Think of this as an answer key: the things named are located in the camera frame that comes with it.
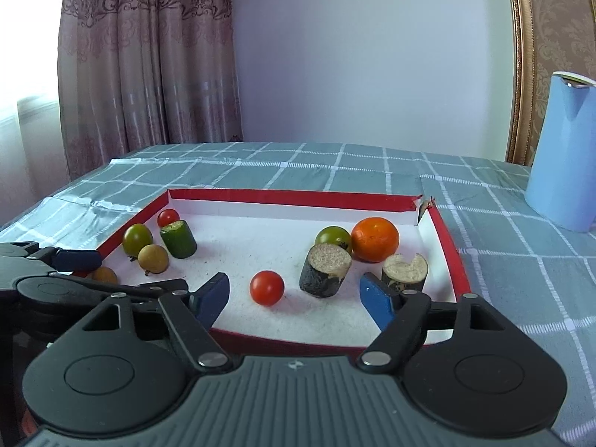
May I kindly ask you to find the green cucumber piece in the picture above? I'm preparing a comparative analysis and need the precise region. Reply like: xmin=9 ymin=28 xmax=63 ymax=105
xmin=160 ymin=220 xmax=197 ymax=259

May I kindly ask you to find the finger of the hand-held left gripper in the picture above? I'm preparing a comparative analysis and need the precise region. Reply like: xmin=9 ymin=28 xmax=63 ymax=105
xmin=112 ymin=278 xmax=189 ymax=296
xmin=50 ymin=248 xmax=103 ymax=273

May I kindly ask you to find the orange mandarin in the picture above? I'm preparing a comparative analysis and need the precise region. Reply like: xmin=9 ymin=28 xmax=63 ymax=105
xmin=351 ymin=217 xmax=400 ymax=263

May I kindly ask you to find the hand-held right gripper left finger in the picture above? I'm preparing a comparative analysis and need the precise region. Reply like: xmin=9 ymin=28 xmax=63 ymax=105
xmin=70 ymin=272 xmax=234 ymax=374

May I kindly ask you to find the green tomato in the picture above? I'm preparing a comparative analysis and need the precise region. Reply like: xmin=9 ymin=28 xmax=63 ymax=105
xmin=315 ymin=226 xmax=353 ymax=254
xmin=122 ymin=223 xmax=154 ymax=257

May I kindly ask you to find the pink patterned curtain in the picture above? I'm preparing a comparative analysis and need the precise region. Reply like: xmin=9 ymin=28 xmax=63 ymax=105
xmin=56 ymin=0 xmax=244 ymax=182

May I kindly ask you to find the light blue kettle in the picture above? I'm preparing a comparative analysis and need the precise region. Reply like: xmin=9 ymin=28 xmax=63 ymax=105
xmin=525 ymin=71 xmax=596 ymax=234

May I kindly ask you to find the brown longan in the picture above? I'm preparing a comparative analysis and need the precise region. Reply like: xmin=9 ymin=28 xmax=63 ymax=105
xmin=88 ymin=266 xmax=118 ymax=286
xmin=137 ymin=244 xmax=170 ymax=275

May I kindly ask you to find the red-rimmed white tray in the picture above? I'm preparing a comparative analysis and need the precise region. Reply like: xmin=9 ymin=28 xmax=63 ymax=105
xmin=86 ymin=188 xmax=472 ymax=351

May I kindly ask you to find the gold-framed headboard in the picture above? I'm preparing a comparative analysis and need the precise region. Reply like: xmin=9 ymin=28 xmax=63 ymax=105
xmin=505 ymin=0 xmax=596 ymax=168

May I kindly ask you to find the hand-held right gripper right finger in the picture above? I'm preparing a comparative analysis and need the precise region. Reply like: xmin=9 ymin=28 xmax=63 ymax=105
xmin=359 ymin=272 xmax=509 ymax=376

